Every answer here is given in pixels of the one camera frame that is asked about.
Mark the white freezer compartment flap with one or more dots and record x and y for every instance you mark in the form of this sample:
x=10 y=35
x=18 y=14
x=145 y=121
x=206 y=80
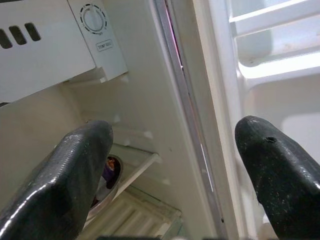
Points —
x=45 y=60

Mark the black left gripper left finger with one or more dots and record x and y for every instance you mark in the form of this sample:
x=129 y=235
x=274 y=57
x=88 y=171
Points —
x=57 y=185

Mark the white thermostat control panel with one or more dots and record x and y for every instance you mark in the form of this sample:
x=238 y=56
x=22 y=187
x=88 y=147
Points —
x=110 y=55

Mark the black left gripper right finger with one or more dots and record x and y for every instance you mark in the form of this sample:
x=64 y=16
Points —
x=280 y=175

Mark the glass fridge shelf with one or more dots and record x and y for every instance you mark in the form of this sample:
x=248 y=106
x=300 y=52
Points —
x=137 y=160

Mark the purple food packet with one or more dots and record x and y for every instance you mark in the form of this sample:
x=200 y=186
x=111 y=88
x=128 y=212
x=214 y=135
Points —
x=109 y=172

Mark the steel bowl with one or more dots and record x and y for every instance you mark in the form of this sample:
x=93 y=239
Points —
x=116 y=180

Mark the white ribbed crisper cover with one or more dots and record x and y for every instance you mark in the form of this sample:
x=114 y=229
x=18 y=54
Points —
x=140 y=217

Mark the white thermostat dial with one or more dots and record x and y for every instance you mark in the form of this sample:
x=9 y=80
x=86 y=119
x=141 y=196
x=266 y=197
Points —
x=93 y=19

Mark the white door shelf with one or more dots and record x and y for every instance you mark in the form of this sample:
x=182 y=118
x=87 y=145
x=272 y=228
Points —
x=275 y=32

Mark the silver fridge door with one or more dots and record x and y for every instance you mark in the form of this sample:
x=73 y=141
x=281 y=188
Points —
x=275 y=95

